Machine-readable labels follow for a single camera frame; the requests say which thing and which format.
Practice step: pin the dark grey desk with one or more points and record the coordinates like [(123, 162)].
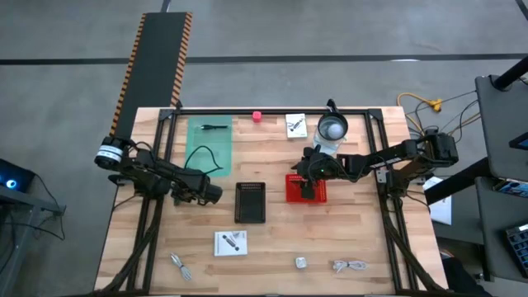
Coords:
[(495, 231), (499, 123)]

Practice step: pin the silver mounting bracket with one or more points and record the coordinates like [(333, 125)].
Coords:
[(382, 176)]

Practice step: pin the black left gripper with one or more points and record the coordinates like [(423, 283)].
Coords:
[(189, 189)]

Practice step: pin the black computer with blue light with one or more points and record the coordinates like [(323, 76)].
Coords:
[(16, 177)]

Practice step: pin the pink USB wall charger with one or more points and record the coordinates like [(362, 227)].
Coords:
[(257, 116)]

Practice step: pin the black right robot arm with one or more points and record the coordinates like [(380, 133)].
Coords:
[(371, 161)]

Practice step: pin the grey metal stand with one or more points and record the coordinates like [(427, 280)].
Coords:
[(24, 202)]

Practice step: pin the black orange-striped floor mat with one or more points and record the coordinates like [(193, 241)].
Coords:
[(156, 62)]

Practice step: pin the white green acer box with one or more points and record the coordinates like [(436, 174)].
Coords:
[(224, 247), (296, 132)]

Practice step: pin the black keyboard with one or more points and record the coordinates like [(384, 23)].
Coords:
[(519, 247)]

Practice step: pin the black pole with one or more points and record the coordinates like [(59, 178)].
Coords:
[(511, 74)]

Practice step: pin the translucent teal plastic bin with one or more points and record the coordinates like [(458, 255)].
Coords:
[(198, 136)]

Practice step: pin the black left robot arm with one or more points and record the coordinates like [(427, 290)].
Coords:
[(144, 169)]

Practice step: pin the white ball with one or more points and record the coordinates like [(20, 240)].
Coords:
[(335, 130)]

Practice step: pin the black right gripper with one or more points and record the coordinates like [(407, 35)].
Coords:
[(319, 169)]

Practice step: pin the red slotted plastic basket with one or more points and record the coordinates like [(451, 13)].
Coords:
[(321, 196)]

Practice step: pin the white paper sheet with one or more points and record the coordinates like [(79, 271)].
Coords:
[(441, 210)]

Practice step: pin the pale pitcher with black rim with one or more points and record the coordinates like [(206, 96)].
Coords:
[(326, 144)]

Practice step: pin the black slotted plastic basket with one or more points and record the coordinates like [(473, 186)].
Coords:
[(250, 204)]

